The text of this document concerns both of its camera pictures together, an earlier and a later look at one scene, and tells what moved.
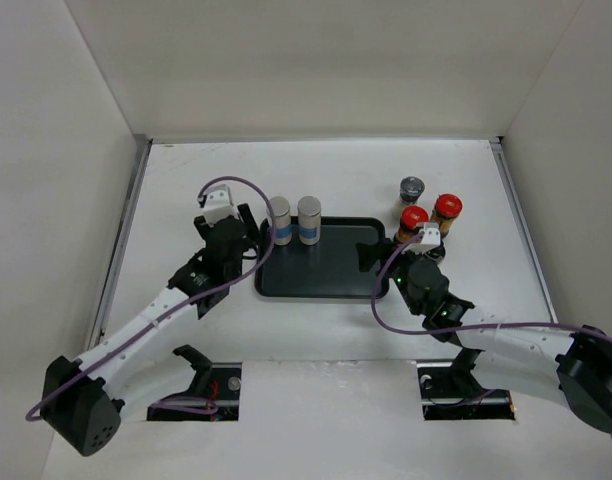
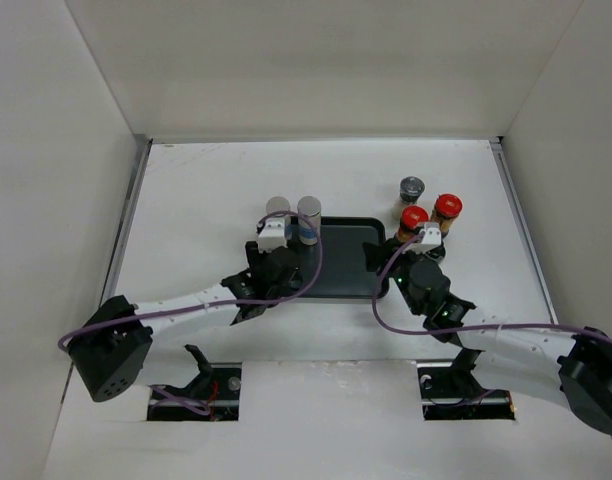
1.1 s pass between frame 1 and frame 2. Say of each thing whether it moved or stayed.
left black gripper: moved
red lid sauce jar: stayed
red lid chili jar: stayed
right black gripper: stayed
